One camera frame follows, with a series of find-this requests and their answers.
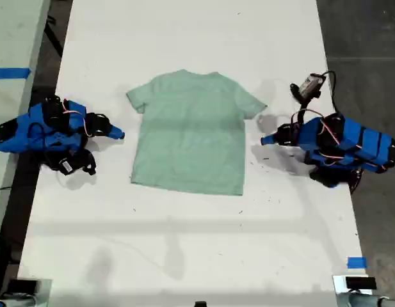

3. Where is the pale green T-shirt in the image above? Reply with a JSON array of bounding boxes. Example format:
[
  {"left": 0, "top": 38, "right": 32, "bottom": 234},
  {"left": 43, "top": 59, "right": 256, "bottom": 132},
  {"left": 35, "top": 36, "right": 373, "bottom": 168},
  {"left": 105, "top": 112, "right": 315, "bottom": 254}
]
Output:
[{"left": 125, "top": 68, "right": 268, "bottom": 196}]

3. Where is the black metal bar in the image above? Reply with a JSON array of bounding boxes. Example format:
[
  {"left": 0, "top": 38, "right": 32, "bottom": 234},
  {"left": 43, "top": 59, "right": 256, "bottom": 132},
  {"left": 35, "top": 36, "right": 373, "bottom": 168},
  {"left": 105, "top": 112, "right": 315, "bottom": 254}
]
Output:
[{"left": 45, "top": 6, "right": 64, "bottom": 58}]

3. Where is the long blue tape strip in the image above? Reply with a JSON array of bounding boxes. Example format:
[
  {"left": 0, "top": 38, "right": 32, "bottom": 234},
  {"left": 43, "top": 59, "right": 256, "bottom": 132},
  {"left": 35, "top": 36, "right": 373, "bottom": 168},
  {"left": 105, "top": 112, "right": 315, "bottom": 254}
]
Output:
[{"left": 0, "top": 67, "right": 32, "bottom": 80}]

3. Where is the pale side table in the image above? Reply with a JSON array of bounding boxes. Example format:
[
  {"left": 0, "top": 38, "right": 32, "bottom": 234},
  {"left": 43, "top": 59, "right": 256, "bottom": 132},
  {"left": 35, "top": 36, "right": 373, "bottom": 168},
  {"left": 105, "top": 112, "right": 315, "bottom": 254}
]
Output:
[{"left": 0, "top": 0, "right": 52, "bottom": 247}]

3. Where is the blue tape patch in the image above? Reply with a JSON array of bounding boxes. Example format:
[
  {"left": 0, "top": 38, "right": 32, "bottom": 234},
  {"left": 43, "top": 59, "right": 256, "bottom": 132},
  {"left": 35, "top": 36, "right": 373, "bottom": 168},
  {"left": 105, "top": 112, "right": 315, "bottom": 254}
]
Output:
[{"left": 347, "top": 256, "right": 367, "bottom": 269}]

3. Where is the small black box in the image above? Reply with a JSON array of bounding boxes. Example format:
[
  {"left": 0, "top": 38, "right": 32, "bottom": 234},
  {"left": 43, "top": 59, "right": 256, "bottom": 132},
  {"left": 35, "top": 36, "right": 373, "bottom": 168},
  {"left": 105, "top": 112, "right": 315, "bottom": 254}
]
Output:
[
  {"left": 345, "top": 276, "right": 377, "bottom": 289},
  {"left": 7, "top": 279, "right": 38, "bottom": 294}
]

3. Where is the grey pipe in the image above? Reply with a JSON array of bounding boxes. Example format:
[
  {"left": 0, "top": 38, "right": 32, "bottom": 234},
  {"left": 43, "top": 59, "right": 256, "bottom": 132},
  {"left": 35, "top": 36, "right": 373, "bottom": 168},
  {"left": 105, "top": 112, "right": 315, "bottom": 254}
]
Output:
[
  {"left": 0, "top": 293, "right": 38, "bottom": 307},
  {"left": 346, "top": 291, "right": 392, "bottom": 307}
]

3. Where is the gripper camera stalk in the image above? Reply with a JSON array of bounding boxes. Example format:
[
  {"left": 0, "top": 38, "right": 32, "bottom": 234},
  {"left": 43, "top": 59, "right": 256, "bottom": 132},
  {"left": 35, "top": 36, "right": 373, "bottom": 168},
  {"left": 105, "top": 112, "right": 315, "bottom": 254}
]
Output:
[
  {"left": 289, "top": 82, "right": 313, "bottom": 125},
  {"left": 74, "top": 149, "right": 97, "bottom": 177}
]

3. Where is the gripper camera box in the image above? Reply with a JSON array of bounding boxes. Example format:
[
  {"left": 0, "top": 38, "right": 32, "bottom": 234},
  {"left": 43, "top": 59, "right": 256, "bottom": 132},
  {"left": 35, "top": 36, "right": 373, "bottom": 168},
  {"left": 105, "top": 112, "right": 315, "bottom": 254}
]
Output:
[
  {"left": 57, "top": 157, "right": 76, "bottom": 177},
  {"left": 298, "top": 73, "right": 323, "bottom": 98}
]

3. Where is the camera black cable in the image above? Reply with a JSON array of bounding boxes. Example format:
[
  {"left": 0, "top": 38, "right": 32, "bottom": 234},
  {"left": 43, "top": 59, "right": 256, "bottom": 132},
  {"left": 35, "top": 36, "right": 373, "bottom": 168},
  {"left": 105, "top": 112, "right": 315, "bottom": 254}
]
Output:
[{"left": 320, "top": 70, "right": 341, "bottom": 114}]

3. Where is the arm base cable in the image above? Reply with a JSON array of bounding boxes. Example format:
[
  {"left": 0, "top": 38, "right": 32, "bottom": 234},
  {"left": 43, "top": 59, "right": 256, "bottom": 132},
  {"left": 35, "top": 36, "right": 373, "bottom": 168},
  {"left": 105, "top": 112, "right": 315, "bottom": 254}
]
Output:
[{"left": 349, "top": 168, "right": 365, "bottom": 195}]

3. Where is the metal bracket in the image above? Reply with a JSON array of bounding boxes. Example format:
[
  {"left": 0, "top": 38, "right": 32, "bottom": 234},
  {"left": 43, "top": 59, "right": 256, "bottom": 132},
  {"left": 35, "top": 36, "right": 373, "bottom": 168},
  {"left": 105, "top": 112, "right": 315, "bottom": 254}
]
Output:
[
  {"left": 332, "top": 274, "right": 374, "bottom": 297},
  {"left": 36, "top": 278, "right": 53, "bottom": 307}
]

